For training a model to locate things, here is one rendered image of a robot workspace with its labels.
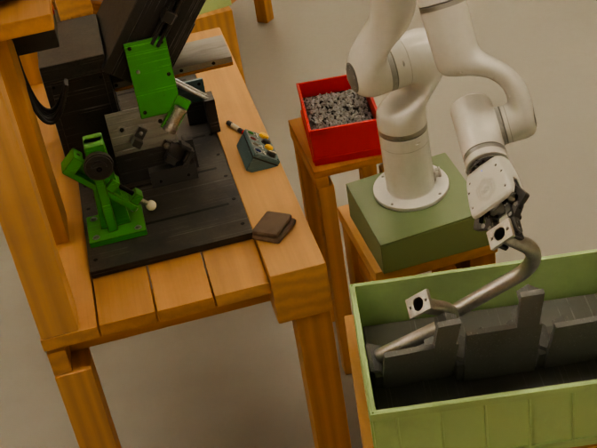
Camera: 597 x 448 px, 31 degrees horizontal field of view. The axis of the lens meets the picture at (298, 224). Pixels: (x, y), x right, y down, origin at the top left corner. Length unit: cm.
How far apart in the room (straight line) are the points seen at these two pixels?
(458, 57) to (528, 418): 71
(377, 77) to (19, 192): 82
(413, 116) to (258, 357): 145
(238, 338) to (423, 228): 139
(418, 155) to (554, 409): 75
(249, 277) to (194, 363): 119
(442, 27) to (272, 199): 94
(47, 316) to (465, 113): 107
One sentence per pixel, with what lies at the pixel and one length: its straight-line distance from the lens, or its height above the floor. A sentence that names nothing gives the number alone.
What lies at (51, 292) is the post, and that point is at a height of 100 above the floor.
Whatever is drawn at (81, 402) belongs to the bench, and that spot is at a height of 67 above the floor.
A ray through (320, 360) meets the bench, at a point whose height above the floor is 60.
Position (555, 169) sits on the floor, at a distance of 457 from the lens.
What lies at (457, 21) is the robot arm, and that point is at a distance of 211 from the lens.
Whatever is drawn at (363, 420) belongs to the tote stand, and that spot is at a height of 79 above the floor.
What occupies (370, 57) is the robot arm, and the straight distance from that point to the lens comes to 245.
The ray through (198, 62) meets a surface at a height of 113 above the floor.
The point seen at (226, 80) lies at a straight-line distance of 353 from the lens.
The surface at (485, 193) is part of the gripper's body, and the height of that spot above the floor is 130.
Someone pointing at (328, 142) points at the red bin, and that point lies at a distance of 315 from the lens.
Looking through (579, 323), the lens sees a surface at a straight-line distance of 220.
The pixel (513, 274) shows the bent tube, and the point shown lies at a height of 113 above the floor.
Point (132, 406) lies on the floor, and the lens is 371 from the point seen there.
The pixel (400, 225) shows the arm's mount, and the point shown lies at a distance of 264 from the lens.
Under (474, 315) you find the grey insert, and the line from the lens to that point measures 251.
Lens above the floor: 245
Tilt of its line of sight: 34 degrees down
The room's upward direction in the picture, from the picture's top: 9 degrees counter-clockwise
